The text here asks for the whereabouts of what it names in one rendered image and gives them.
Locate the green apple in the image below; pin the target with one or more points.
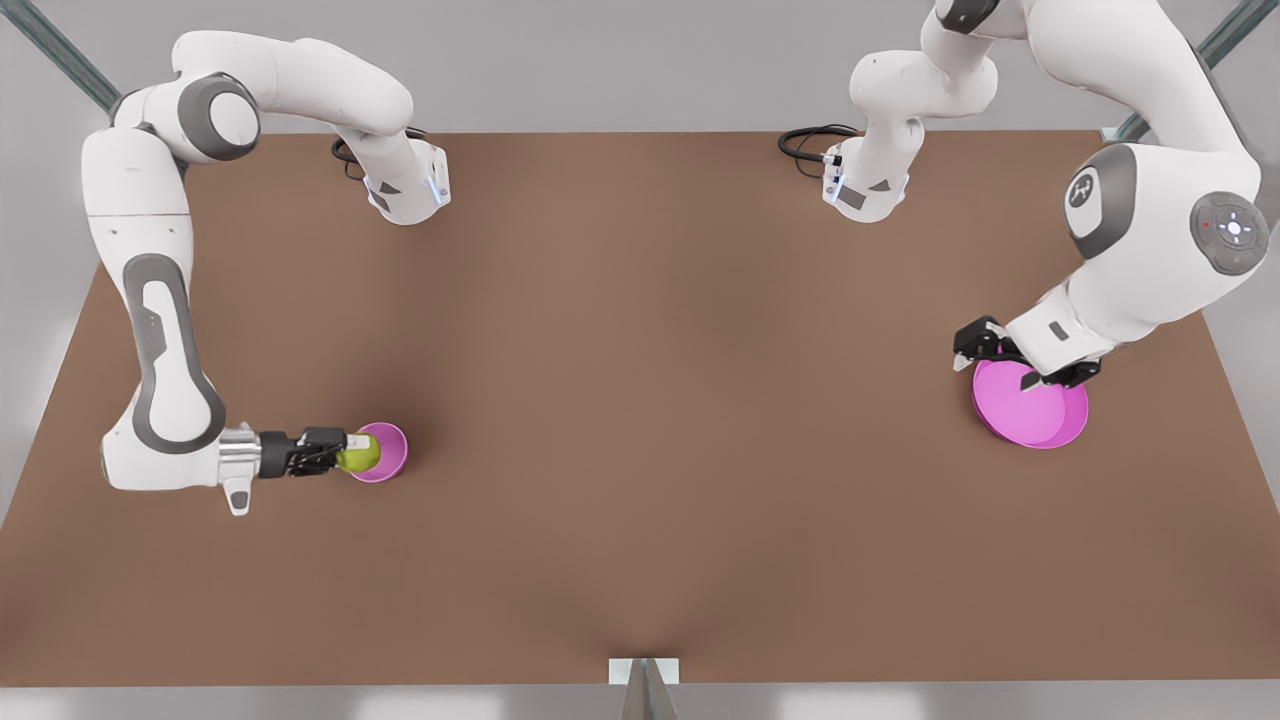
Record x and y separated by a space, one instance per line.
360 457

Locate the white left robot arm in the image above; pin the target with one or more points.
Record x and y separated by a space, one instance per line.
1150 230

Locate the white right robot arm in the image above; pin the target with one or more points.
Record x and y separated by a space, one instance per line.
140 210

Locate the small pink bowl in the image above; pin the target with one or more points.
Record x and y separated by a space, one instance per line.
390 452

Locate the pink plate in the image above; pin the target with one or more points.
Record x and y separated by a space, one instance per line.
1030 415

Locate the silver frame post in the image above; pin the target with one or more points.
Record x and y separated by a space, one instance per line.
1225 30
643 690
60 50

